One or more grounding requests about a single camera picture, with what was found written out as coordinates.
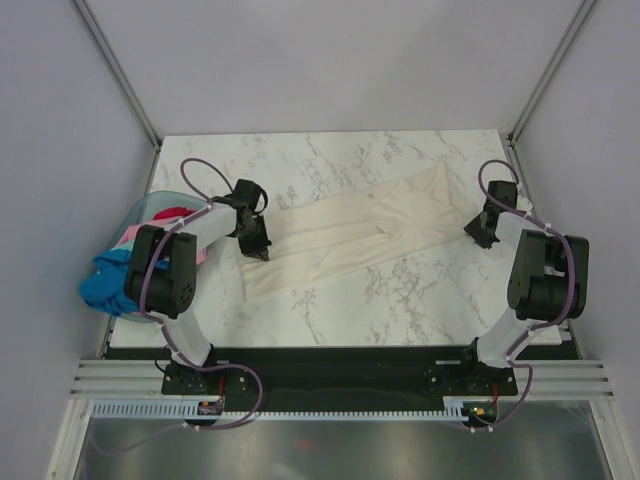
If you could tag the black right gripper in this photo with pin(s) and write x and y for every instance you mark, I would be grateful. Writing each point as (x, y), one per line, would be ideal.
(472, 229)

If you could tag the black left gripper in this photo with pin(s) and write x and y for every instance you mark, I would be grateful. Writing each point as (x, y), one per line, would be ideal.
(259, 249)

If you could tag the cream white t-shirt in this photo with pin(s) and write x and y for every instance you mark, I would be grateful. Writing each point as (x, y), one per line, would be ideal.
(335, 237)

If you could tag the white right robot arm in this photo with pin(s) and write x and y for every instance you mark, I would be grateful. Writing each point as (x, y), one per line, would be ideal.
(548, 282)

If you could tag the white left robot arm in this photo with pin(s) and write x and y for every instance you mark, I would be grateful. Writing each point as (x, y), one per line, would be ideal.
(162, 272)

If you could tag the red t-shirt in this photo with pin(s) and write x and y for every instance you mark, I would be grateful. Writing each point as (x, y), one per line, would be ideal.
(173, 212)

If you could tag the clear teal-rimmed plastic basket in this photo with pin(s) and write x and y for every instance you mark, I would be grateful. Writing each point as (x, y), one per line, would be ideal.
(142, 213)

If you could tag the pink t-shirt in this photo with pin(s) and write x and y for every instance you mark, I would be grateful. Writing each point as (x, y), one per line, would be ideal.
(126, 242)

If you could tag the blue t-shirt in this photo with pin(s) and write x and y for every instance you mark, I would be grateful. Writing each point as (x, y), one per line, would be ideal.
(103, 290)

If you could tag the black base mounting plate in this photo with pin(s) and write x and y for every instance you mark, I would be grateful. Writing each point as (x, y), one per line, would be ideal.
(342, 378)

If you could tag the white slotted cable duct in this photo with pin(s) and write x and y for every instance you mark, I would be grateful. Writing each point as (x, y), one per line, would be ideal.
(198, 410)

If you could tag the aluminium frame rail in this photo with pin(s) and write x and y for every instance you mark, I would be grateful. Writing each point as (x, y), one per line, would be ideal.
(142, 379)

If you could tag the left aluminium corner post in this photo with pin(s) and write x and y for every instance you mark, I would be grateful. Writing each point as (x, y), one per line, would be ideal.
(101, 43)

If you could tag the aluminium corner post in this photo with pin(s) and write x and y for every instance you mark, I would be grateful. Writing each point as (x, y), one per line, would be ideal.
(101, 43)
(576, 24)

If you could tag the right aluminium corner post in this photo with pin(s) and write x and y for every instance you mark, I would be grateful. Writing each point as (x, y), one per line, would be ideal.
(576, 24)

